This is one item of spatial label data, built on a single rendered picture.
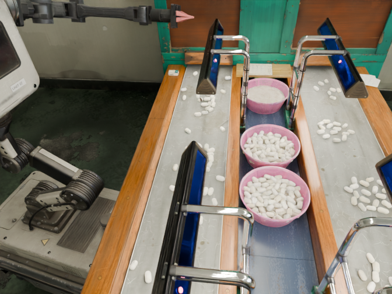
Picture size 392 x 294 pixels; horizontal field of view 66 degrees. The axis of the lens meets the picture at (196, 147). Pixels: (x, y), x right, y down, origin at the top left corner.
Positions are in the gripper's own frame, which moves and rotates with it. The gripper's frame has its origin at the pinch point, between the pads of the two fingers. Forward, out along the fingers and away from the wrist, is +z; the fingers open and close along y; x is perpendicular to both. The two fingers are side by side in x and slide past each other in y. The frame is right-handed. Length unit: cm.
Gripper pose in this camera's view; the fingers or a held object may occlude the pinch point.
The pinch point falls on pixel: (192, 17)
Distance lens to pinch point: 149.3
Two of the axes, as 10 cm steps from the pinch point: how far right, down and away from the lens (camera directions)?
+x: -2.9, 3.8, -8.8
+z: 9.6, 1.6, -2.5
